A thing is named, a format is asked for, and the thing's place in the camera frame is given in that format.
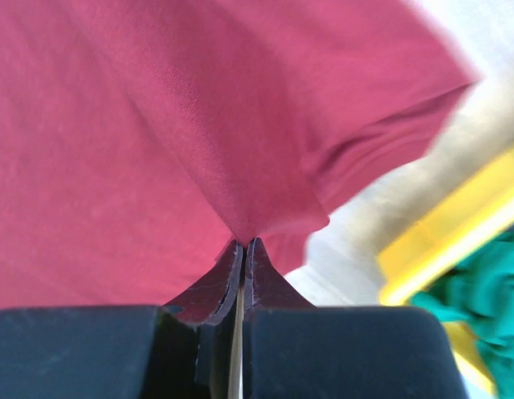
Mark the dark red t shirt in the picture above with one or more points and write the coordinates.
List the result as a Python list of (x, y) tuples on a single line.
[(138, 138)]

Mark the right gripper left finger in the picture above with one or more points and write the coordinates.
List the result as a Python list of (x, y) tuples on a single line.
[(187, 348)]

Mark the yellow plastic bin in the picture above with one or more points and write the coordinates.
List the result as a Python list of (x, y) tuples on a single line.
[(475, 213)]

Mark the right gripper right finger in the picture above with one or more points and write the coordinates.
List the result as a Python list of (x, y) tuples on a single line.
[(293, 349)]

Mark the green t shirt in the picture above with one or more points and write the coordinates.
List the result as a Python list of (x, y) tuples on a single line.
[(479, 292)]

